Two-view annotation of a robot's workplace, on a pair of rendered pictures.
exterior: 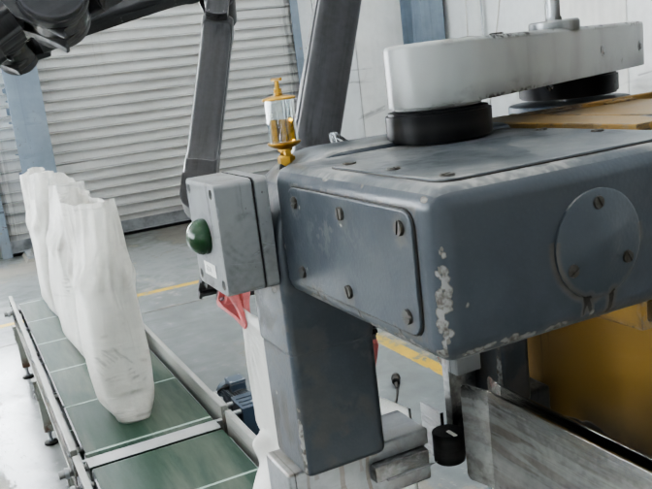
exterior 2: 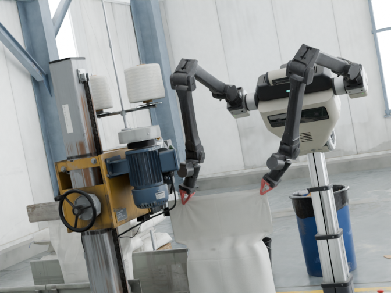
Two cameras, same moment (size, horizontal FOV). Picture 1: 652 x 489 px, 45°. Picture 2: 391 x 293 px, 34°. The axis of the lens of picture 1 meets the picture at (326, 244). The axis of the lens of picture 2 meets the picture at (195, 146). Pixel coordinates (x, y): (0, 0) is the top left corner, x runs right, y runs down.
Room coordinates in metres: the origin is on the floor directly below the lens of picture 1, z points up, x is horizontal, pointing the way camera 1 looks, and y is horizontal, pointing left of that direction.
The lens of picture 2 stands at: (3.19, -1.92, 1.44)
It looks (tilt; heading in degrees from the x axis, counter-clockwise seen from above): 3 degrees down; 139
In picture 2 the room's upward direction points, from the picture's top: 10 degrees counter-clockwise
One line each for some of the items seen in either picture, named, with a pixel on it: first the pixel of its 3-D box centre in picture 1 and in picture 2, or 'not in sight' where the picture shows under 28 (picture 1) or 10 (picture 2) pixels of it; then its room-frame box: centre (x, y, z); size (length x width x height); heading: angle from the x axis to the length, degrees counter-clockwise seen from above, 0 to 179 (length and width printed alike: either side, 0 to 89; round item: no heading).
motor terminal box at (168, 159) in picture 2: not in sight; (169, 163); (1.07, -0.25, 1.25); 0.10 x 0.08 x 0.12; 140
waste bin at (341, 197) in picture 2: not in sight; (325, 229); (-0.04, 2.08, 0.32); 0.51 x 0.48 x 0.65; 115
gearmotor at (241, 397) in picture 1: (237, 404); not in sight; (2.48, 0.36, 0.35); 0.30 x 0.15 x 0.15; 25
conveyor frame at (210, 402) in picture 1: (92, 353); not in sight; (3.21, 1.04, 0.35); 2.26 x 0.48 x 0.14; 25
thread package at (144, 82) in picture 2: not in sight; (144, 84); (0.93, -0.20, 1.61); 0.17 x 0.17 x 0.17
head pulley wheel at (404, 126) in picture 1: (439, 122); not in sight; (0.68, -0.11, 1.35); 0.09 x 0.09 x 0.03
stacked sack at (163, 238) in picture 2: not in sight; (141, 246); (-2.14, 1.74, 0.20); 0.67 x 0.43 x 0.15; 115
